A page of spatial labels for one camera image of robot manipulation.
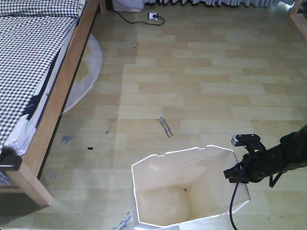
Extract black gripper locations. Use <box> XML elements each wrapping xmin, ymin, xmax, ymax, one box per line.
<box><xmin>223</xmin><ymin>149</ymin><xmax>287</xmax><ymax>184</ymax></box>

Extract white plastic trash bin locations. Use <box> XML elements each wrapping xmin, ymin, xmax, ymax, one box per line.
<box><xmin>131</xmin><ymin>145</ymin><xmax>250</xmax><ymax>230</ymax></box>

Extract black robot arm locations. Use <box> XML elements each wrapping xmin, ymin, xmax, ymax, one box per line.
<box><xmin>224</xmin><ymin>126</ymin><xmax>307</xmax><ymax>188</ymax></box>

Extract wooden desk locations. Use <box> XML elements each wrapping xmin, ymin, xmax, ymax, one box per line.
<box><xmin>288</xmin><ymin>0</ymin><xmax>307</xmax><ymax>43</ymax></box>

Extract grey pleated curtain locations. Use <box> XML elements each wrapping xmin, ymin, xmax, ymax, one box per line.
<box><xmin>145</xmin><ymin>0</ymin><xmax>280</xmax><ymax>8</ymax></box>

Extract white floor socket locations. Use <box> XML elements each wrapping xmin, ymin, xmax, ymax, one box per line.
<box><xmin>148</xmin><ymin>12</ymin><xmax>159</xmax><ymax>20</ymax></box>

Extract round grey rug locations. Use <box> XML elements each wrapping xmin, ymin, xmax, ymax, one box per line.
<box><xmin>61</xmin><ymin>34</ymin><xmax>103</xmax><ymax>114</ymax></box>

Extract black white checkered bedding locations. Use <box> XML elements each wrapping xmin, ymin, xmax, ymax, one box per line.
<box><xmin>0</xmin><ymin>0</ymin><xmax>86</xmax><ymax>187</ymax></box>

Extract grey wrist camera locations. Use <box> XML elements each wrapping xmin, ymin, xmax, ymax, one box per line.
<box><xmin>231</xmin><ymin>134</ymin><xmax>263</xmax><ymax>151</ymax></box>

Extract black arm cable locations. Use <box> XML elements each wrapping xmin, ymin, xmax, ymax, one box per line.
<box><xmin>229</xmin><ymin>162</ymin><xmax>250</xmax><ymax>230</ymax></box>

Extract black power cord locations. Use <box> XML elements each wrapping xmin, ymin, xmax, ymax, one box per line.
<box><xmin>115</xmin><ymin>9</ymin><xmax>165</xmax><ymax>26</ymax></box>

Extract wooden bed frame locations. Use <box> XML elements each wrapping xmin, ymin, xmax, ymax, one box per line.
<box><xmin>0</xmin><ymin>0</ymin><xmax>106</xmax><ymax>206</ymax></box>

